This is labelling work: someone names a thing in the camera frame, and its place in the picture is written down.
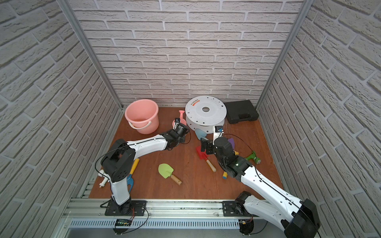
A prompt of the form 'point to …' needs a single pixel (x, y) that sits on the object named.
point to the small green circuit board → (123, 222)
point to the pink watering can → (182, 120)
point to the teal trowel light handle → (201, 134)
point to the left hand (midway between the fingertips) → (176, 129)
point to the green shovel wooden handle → (166, 171)
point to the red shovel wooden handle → (204, 155)
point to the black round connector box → (246, 227)
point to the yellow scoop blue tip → (225, 174)
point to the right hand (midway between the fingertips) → (210, 138)
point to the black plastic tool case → (241, 111)
